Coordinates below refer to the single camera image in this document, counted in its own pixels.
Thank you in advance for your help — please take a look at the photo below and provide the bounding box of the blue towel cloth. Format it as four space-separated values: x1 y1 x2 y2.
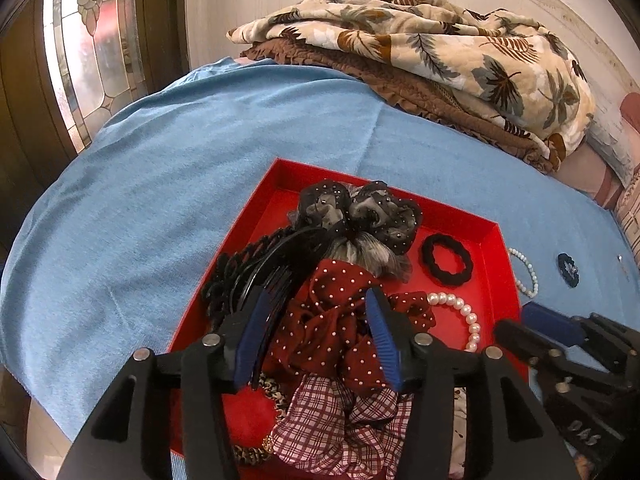
0 57 640 461

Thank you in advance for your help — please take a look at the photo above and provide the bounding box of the stained glass window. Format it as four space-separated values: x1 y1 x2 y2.
42 0 146 156

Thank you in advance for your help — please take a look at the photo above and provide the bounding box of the leopard print scrunchie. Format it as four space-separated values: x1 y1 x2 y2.
232 372 291 466

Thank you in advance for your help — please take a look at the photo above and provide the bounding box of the wooden window frame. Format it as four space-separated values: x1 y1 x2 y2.
0 0 191 261

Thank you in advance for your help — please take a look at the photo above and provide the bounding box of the dark red dotted scrunchie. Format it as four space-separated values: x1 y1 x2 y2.
262 258 437 391

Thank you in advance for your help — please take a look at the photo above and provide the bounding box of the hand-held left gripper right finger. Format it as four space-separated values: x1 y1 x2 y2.
365 290 581 480

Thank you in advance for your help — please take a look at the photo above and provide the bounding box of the white pearl bracelet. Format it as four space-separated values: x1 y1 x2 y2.
426 291 482 353
507 246 540 299

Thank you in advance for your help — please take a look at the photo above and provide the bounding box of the brown quilted blanket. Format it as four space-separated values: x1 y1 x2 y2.
240 37 563 176

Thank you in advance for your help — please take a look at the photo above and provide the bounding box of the white dotted scrunchie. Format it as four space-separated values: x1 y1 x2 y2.
447 385 471 478

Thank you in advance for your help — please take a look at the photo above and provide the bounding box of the black hair claw clip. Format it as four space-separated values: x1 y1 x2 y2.
201 226 333 391

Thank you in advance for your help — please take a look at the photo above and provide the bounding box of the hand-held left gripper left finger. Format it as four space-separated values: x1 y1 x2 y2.
56 287 275 480

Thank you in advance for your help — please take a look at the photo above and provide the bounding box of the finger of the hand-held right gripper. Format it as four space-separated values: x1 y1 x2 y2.
494 319 640 401
521 302 640 376

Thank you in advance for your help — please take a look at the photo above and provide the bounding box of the pink bed sheet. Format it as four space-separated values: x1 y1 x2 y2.
555 90 640 211

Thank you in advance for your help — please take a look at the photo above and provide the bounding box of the floral leaf print blanket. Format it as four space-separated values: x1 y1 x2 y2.
226 0 596 161

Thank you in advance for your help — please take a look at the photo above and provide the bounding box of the red plaid scrunchie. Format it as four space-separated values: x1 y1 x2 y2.
272 372 416 478

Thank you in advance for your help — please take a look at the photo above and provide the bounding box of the black hair tie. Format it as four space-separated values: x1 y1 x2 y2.
421 233 483 288

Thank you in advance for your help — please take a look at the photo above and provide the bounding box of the red tray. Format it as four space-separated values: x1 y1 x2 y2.
167 157 531 480

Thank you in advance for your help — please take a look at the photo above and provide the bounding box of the small dark blue scrunchie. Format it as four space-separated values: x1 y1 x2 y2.
556 252 582 289

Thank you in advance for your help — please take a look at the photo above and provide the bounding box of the black mesh bow hair clip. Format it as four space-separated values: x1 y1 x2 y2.
287 178 423 281

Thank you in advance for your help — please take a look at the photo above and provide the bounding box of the striped floral pillow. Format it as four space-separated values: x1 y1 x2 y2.
617 160 640 261

